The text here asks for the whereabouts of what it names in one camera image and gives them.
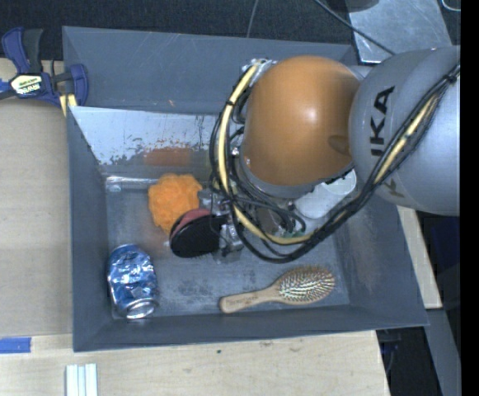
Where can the black and red round brush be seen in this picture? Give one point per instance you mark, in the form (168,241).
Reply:
(193,237)

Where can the orange mesh sponge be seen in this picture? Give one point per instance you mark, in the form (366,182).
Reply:
(172,198)

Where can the wooden hairbrush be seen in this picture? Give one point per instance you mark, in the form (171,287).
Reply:
(301,287)

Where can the white cup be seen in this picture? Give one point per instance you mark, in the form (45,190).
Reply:
(323,202)

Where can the crushed blue drinks can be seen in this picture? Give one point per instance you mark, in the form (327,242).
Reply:
(132,279)

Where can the grey metal bin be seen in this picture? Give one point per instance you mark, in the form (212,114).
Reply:
(140,68)

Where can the pale wood flat board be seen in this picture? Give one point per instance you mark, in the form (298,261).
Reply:
(29,221)

